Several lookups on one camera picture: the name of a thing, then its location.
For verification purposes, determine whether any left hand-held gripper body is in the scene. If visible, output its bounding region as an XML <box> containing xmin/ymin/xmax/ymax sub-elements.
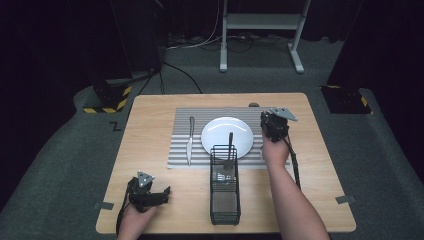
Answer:
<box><xmin>126</xmin><ymin>170</ymin><xmax>165</xmax><ymax>214</ymax></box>

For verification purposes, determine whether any grey metal stand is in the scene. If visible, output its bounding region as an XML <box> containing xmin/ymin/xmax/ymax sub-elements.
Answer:
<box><xmin>218</xmin><ymin>0</ymin><xmax>312</xmax><ymax>74</ymax></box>

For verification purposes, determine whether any black column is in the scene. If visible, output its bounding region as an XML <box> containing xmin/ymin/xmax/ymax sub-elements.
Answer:
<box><xmin>110</xmin><ymin>0</ymin><xmax>168</xmax><ymax>75</ymax></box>

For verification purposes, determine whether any white floor cable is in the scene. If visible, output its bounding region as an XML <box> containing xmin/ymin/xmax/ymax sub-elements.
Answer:
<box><xmin>165</xmin><ymin>0</ymin><xmax>225</xmax><ymax>52</ymax></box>

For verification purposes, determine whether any black base with yellow corner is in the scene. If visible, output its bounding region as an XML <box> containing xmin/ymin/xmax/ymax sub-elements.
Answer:
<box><xmin>319</xmin><ymin>85</ymin><xmax>373</xmax><ymax>115</ymax></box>

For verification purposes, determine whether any white plate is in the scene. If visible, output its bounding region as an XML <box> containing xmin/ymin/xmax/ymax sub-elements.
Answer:
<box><xmin>200</xmin><ymin>116</ymin><xmax>255</xmax><ymax>159</ymax></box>

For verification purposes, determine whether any black floor cable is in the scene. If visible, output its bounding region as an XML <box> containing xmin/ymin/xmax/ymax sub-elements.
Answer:
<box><xmin>162</xmin><ymin>61</ymin><xmax>204</xmax><ymax>95</ymax></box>

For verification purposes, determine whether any black yellow striped base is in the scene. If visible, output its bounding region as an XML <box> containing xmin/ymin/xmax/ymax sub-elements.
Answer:
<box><xmin>82</xmin><ymin>84</ymin><xmax>133</xmax><ymax>115</ymax></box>

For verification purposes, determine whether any black wire cutlery basket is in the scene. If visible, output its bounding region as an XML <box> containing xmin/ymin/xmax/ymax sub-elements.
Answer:
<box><xmin>209</xmin><ymin>144</ymin><xmax>242</xmax><ymax>226</ymax></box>

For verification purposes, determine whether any dark metal spoon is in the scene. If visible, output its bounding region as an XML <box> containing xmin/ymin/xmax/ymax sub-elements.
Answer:
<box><xmin>222</xmin><ymin>131</ymin><xmax>236</xmax><ymax>171</ymax></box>

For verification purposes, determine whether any bundle of dark floor cables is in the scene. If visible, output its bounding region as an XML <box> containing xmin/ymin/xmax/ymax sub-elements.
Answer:
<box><xmin>166</xmin><ymin>32</ymin><xmax>292</xmax><ymax>54</ymax></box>

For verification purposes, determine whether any right hand-held gripper cable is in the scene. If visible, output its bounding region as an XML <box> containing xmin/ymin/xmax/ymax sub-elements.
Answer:
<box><xmin>282</xmin><ymin>135</ymin><xmax>302</xmax><ymax>191</ymax></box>

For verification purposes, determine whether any person's right hand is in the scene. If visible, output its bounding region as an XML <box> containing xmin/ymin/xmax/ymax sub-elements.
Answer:
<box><xmin>260</xmin><ymin>131</ymin><xmax>291</xmax><ymax>169</ymax></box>

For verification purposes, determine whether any hand-held gripper cable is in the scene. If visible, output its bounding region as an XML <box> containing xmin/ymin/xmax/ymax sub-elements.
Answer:
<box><xmin>115</xmin><ymin>181</ymin><xmax>132</xmax><ymax>236</ymax></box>
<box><xmin>282</xmin><ymin>135</ymin><xmax>302</xmax><ymax>191</ymax></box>

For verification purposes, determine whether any left hand-held gripper cable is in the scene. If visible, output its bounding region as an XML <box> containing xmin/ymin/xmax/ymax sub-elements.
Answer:
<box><xmin>115</xmin><ymin>181</ymin><xmax>132</xmax><ymax>236</ymax></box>

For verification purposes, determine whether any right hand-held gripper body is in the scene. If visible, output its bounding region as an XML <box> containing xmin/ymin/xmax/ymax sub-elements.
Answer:
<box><xmin>259</xmin><ymin>106</ymin><xmax>299</xmax><ymax>144</ymax></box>

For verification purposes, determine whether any silver table knife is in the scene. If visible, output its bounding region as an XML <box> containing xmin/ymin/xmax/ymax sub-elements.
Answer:
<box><xmin>185</xmin><ymin>115</ymin><xmax>196</xmax><ymax>167</ymax></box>

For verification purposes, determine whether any person's left hand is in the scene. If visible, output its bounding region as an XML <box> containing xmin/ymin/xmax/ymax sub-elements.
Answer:
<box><xmin>117</xmin><ymin>205</ymin><xmax>158</xmax><ymax>238</ymax></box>

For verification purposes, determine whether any grey tape strip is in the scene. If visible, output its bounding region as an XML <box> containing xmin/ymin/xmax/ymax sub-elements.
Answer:
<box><xmin>335</xmin><ymin>194</ymin><xmax>357</xmax><ymax>205</ymax></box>
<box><xmin>93</xmin><ymin>201</ymin><xmax>115</xmax><ymax>211</ymax></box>

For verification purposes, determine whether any grey striped placemat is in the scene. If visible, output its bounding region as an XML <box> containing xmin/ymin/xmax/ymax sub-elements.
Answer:
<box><xmin>166</xmin><ymin>106</ymin><xmax>291</xmax><ymax>170</ymax></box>

